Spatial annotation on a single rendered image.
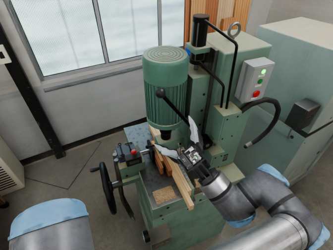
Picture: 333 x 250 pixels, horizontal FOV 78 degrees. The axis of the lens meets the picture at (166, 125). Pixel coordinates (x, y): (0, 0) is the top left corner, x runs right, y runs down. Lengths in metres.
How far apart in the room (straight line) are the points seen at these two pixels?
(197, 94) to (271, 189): 0.44
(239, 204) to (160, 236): 0.67
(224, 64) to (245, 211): 0.50
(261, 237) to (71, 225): 0.37
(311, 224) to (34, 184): 2.32
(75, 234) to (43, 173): 2.21
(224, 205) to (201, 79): 0.46
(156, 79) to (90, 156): 1.87
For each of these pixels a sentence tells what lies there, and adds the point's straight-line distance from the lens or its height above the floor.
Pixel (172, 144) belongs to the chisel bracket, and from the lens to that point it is 1.05.
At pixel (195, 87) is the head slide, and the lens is 0.84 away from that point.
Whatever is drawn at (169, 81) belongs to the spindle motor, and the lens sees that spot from 0.75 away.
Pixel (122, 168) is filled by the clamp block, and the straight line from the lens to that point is 1.08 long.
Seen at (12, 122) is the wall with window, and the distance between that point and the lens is 2.37.
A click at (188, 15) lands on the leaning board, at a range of 2.31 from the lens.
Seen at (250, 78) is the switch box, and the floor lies 1.43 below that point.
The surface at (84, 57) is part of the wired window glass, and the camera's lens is 2.20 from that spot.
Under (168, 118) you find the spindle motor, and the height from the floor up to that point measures 1.26.
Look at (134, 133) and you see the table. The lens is 1.33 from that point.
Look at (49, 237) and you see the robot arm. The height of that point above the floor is 1.50.
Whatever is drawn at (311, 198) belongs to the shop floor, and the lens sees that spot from 2.48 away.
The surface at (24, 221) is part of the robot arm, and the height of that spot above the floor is 1.50.
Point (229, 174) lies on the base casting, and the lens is 1.28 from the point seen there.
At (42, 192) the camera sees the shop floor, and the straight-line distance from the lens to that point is 2.41.
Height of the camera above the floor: 1.81
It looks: 41 degrees down
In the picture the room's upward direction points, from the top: straight up
